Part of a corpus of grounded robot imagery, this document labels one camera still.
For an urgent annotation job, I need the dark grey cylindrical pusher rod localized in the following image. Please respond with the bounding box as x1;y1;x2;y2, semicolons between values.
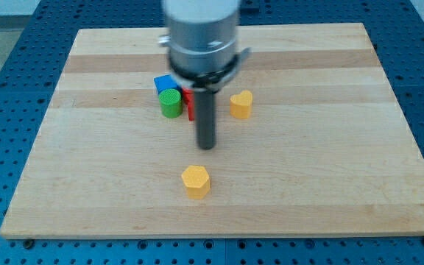
194;88;216;150

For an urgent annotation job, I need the yellow hexagon block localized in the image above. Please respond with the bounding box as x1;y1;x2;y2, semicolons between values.
181;165;211;199

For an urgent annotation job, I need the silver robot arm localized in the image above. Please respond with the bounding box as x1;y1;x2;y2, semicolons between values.
159;0;250;150

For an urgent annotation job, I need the yellow heart block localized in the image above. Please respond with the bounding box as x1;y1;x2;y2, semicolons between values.
230;90;253;119

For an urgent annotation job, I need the red block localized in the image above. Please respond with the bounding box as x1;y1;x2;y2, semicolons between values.
182;87;195;121

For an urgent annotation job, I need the green cylinder block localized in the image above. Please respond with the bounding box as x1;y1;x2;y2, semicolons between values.
159;88;183;119

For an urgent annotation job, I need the blue cube block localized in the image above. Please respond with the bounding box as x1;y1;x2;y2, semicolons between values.
153;74;180;95

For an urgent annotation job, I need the wooden board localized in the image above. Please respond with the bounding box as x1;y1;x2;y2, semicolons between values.
0;23;424;239

